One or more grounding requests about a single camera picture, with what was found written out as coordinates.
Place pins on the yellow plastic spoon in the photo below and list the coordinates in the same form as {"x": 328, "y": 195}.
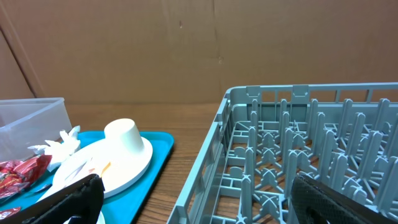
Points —
{"x": 104, "y": 169}

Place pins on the white paper cup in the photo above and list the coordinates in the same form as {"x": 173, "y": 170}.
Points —
{"x": 123, "y": 135}

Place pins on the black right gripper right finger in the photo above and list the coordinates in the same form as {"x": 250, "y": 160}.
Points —
{"x": 314, "y": 202}

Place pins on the clear plastic bin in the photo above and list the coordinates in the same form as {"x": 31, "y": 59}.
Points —
{"x": 28, "y": 122}

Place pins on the grey dishwasher rack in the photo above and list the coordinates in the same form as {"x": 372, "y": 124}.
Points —
{"x": 342, "y": 135}

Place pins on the red snack wrapper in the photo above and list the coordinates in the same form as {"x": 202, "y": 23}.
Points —
{"x": 17, "y": 175}

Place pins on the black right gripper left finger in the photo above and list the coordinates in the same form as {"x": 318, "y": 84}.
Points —
{"x": 80, "y": 202}

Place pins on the grey round plate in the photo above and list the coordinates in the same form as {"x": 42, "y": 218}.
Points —
{"x": 102, "y": 219}

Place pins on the white napkin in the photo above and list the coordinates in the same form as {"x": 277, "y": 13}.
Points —
{"x": 60, "y": 151}

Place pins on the red ketchup packet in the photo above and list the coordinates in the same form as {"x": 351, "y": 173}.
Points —
{"x": 9, "y": 212}

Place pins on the white round plate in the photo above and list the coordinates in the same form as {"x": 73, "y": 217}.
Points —
{"x": 123, "y": 171}

